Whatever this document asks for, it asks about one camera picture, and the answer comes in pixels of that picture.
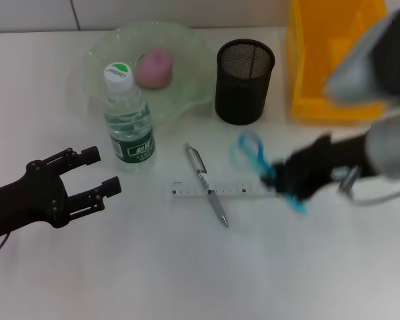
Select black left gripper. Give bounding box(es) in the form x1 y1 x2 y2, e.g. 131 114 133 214
0 145 123 243

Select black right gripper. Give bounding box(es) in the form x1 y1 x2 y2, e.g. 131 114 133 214
259 133 377 201

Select blue scissors with sheath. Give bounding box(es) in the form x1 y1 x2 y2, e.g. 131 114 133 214
228 131 308 215

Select clear green-label water bottle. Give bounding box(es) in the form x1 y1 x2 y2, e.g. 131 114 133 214
103 61 157 173

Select grey retractable pen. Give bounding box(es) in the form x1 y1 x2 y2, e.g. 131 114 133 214
185 142 230 229

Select transparent plastic ruler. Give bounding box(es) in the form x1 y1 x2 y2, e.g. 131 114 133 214
171 179 278 200

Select black mesh pen holder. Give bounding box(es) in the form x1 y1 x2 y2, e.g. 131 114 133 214
215 39 277 126

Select pink peach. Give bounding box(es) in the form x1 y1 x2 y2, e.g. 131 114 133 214
135 49 173 89

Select green glass fruit plate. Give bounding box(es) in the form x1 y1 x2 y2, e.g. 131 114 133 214
83 20 217 129

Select yellow plastic bin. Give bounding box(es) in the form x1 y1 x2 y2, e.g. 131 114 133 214
285 0 393 125

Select right gripper cable with connector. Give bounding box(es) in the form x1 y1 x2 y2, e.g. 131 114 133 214
333 165 400 207

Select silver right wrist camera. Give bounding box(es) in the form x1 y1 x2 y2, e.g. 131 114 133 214
325 6 400 108

